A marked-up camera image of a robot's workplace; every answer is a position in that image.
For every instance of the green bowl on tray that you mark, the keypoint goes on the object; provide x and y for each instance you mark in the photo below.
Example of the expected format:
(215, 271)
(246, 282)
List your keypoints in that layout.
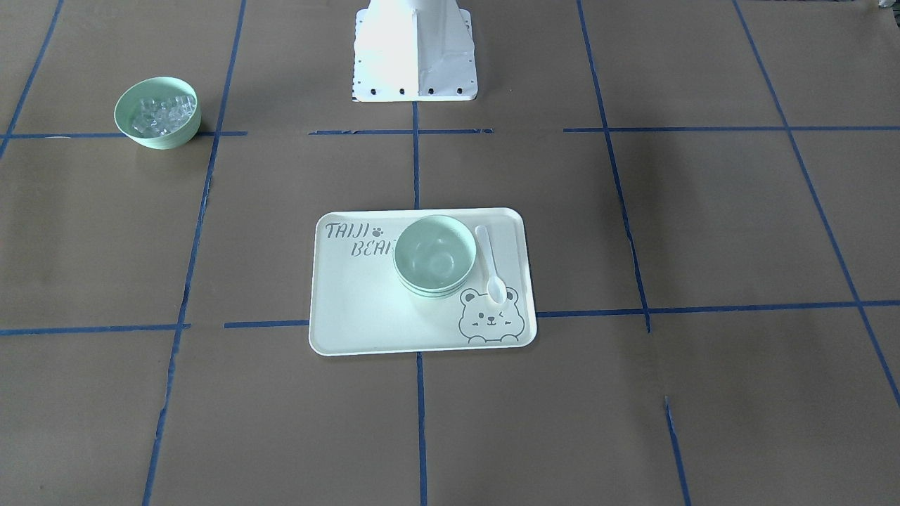
(431, 294)

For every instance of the white plastic spoon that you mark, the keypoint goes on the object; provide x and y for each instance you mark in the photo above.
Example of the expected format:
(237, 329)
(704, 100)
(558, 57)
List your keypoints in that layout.
(495, 286)

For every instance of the pale green bear tray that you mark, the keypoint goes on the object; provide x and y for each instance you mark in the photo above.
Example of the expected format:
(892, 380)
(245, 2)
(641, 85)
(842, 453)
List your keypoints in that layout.
(359, 304)

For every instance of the green bowl with ice cubes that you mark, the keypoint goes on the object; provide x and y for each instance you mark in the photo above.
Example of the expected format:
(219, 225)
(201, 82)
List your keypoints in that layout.
(157, 87)

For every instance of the clear ice cubes pile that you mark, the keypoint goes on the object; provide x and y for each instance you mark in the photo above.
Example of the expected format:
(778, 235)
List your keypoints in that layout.
(155, 117)

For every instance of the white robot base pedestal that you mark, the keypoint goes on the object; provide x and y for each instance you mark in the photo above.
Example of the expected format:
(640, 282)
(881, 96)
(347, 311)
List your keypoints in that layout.
(414, 51)

